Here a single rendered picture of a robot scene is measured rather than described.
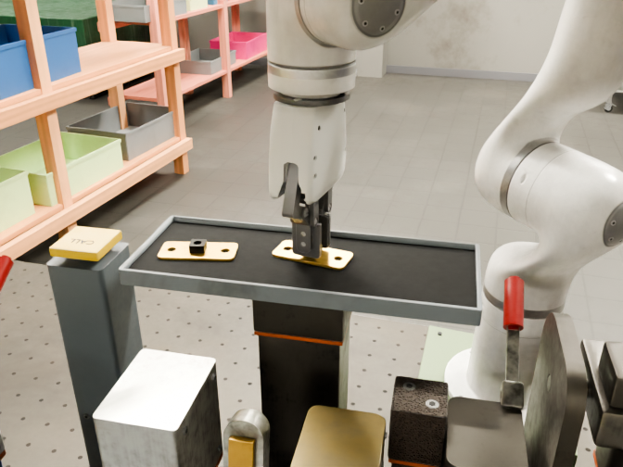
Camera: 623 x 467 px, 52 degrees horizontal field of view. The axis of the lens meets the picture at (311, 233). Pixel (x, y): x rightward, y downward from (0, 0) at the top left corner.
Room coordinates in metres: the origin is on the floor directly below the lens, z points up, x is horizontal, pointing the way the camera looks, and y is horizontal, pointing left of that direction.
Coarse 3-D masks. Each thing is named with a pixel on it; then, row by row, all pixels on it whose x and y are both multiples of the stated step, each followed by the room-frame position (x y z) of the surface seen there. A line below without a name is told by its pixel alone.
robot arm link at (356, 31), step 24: (312, 0) 0.53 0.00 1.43; (336, 0) 0.51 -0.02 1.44; (360, 0) 0.51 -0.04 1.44; (384, 0) 0.52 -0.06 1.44; (408, 0) 0.53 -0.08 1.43; (432, 0) 0.55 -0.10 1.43; (312, 24) 0.54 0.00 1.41; (336, 24) 0.51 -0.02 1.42; (360, 24) 0.51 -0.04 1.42; (384, 24) 0.52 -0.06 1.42; (408, 24) 0.54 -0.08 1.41; (360, 48) 0.52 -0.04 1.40
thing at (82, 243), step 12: (84, 228) 0.69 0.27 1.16; (96, 228) 0.69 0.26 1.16; (60, 240) 0.65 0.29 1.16; (72, 240) 0.65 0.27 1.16; (84, 240) 0.65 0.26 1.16; (96, 240) 0.65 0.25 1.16; (108, 240) 0.65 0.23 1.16; (120, 240) 0.68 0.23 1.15; (60, 252) 0.63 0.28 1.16; (72, 252) 0.63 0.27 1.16; (84, 252) 0.63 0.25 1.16; (96, 252) 0.63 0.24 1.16
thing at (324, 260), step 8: (288, 240) 0.65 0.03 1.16; (280, 248) 0.63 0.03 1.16; (328, 248) 0.63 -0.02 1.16; (280, 256) 0.61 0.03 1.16; (288, 256) 0.61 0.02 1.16; (296, 256) 0.61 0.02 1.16; (328, 256) 0.61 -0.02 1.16; (336, 256) 0.61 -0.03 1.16; (344, 256) 0.61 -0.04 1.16; (352, 256) 0.61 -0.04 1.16; (312, 264) 0.60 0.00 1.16; (320, 264) 0.59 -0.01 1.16; (328, 264) 0.59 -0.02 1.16; (336, 264) 0.59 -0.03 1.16; (344, 264) 0.59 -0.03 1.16
